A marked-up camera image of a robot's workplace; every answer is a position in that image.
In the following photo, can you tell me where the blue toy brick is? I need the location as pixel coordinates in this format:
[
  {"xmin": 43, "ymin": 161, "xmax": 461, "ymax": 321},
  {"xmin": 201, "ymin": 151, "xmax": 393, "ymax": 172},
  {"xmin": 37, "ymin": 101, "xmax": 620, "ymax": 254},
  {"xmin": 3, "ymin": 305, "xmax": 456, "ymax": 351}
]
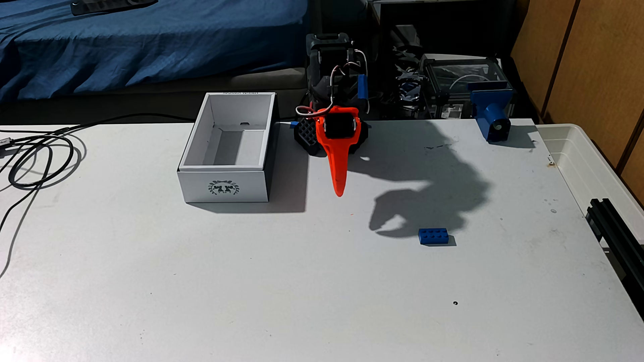
[{"xmin": 418, "ymin": 228, "xmax": 449, "ymax": 246}]

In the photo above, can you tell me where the white cardboard box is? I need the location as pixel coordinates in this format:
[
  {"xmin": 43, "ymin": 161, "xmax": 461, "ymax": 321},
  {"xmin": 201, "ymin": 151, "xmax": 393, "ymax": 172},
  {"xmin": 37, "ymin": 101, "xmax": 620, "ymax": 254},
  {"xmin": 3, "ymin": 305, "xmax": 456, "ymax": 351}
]
[{"xmin": 176, "ymin": 92, "xmax": 279, "ymax": 204}]

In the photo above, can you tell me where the blue bed sheet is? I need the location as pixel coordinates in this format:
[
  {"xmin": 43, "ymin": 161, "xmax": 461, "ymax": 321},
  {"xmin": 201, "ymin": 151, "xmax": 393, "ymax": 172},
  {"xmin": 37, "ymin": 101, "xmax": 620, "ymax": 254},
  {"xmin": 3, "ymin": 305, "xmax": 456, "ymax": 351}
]
[{"xmin": 0, "ymin": 0, "xmax": 309, "ymax": 104}]

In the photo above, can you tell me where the white plastic bin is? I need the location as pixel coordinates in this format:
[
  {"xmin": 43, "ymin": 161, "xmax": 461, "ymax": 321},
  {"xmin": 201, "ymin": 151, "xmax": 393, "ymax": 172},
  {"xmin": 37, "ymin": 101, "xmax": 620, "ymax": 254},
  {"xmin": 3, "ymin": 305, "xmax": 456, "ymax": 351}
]
[{"xmin": 536, "ymin": 123, "xmax": 644, "ymax": 252}]

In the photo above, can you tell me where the black remote control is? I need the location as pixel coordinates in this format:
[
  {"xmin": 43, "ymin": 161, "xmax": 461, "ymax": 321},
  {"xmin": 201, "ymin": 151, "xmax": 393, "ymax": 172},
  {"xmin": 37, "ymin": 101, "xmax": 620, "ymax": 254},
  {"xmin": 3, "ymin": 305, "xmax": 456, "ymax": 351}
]
[{"xmin": 70, "ymin": 0, "xmax": 159, "ymax": 17}]

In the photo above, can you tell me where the wooden wardrobe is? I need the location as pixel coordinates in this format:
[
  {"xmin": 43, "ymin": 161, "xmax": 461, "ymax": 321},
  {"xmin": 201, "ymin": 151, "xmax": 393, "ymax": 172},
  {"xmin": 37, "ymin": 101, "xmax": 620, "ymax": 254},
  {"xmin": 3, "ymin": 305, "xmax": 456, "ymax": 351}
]
[{"xmin": 511, "ymin": 0, "xmax": 644, "ymax": 202}]

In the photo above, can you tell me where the black aluminium extrusion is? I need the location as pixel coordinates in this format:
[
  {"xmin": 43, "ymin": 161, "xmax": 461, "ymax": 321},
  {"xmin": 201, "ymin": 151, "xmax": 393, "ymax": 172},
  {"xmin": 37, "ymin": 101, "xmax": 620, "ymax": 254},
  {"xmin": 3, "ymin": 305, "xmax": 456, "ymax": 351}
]
[{"xmin": 585, "ymin": 197, "xmax": 644, "ymax": 320}]

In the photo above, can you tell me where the white gripper motor cable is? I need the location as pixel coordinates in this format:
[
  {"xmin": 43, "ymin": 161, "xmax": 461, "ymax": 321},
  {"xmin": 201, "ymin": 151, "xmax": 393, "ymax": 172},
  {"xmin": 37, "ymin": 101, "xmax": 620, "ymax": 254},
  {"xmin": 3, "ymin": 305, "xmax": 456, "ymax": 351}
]
[{"xmin": 296, "ymin": 65, "xmax": 348, "ymax": 117}]

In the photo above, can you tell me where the clear enclosure with black frame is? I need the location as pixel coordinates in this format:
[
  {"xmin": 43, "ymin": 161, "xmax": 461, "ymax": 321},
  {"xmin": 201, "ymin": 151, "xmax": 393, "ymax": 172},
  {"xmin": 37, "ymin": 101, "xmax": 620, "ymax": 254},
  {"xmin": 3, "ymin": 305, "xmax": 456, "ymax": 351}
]
[{"xmin": 420, "ymin": 54, "xmax": 514, "ymax": 120}]

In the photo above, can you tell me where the blue printed camera mount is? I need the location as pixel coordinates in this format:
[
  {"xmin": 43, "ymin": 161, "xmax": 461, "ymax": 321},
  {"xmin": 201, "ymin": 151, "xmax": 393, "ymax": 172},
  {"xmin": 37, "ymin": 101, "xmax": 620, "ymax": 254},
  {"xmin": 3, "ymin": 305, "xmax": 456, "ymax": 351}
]
[{"xmin": 469, "ymin": 83, "xmax": 515, "ymax": 143}]

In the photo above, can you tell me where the long black cable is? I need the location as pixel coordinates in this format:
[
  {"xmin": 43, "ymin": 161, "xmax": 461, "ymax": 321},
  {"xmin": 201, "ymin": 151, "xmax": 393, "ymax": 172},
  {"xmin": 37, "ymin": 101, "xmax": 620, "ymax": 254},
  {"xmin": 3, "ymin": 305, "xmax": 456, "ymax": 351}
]
[{"xmin": 0, "ymin": 114, "xmax": 196, "ymax": 277}]

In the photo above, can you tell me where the black coiled cable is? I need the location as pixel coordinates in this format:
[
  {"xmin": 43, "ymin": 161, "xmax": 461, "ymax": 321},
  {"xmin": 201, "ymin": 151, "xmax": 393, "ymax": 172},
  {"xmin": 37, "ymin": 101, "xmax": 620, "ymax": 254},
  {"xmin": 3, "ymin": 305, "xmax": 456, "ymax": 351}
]
[{"xmin": 0, "ymin": 132, "xmax": 75, "ymax": 191}]

